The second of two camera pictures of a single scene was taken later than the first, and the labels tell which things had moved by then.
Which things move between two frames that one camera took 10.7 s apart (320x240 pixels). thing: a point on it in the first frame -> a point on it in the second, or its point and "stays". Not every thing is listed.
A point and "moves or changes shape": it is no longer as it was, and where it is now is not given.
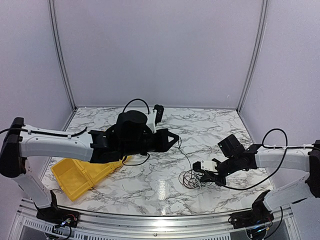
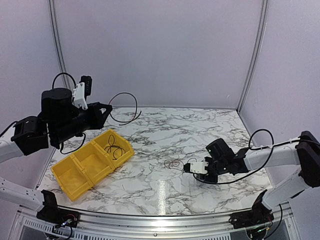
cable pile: [192, 180] -> [174, 164]
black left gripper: [164, 146] -> [98, 120]
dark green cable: [179, 142] moves or changes shape
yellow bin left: [72, 178] stays
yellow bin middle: [95, 172] stays
